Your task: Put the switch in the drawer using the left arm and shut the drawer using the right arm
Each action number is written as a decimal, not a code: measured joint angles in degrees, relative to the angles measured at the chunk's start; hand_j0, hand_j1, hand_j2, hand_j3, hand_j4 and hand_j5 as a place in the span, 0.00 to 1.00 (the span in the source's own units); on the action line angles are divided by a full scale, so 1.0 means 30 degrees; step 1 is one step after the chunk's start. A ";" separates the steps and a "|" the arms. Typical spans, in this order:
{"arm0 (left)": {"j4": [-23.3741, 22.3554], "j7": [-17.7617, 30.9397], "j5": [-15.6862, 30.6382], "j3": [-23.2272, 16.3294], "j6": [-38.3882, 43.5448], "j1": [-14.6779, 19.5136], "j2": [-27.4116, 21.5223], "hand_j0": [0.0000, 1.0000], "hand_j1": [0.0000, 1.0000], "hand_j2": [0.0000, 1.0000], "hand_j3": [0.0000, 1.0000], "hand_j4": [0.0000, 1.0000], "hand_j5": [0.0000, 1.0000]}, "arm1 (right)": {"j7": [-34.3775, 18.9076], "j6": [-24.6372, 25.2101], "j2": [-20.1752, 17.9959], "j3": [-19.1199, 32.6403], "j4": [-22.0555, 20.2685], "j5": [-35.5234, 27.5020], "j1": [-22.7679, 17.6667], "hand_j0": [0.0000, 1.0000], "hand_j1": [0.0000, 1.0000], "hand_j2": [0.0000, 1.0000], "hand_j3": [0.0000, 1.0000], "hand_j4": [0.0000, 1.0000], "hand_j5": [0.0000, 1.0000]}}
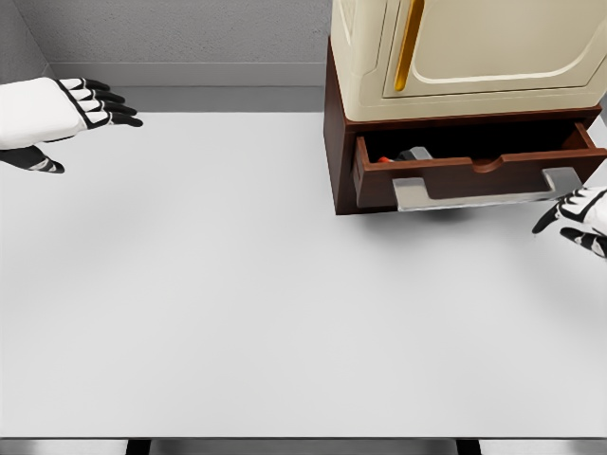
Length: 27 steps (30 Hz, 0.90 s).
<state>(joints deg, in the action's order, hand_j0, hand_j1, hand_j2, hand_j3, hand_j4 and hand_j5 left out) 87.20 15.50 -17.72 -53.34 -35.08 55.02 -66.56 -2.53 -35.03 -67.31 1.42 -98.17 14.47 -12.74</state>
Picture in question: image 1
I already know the grey switch with red button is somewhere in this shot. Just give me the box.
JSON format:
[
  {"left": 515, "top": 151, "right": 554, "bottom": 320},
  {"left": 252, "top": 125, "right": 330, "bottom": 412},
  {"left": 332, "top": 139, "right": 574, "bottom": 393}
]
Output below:
[{"left": 377, "top": 146, "right": 433, "bottom": 164}]

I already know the brown drawer with grey handle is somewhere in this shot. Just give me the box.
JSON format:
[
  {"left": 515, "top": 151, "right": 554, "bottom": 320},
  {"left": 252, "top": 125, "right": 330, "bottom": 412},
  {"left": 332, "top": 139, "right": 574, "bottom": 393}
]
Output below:
[{"left": 352, "top": 120, "right": 607, "bottom": 212}]

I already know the brown wooden cabinet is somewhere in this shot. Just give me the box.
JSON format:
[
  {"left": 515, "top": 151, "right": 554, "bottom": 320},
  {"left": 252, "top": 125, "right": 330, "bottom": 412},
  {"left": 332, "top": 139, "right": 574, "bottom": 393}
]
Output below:
[{"left": 322, "top": 36, "right": 603, "bottom": 217}]

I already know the cream appliance with gold handle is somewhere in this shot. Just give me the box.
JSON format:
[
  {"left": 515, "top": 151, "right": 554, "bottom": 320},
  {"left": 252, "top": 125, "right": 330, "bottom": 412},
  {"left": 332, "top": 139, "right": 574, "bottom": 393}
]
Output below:
[{"left": 330, "top": 0, "right": 607, "bottom": 123}]

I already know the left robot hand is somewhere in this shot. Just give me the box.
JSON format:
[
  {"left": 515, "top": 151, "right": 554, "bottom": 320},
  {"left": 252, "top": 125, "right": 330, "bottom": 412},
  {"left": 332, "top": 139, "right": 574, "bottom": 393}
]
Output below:
[{"left": 0, "top": 77, "right": 144, "bottom": 175}]

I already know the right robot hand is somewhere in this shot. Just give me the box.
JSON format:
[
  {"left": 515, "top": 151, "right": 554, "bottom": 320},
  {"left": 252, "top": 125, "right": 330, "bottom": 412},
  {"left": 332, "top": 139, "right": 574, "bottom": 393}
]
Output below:
[{"left": 531, "top": 186, "right": 607, "bottom": 260}]

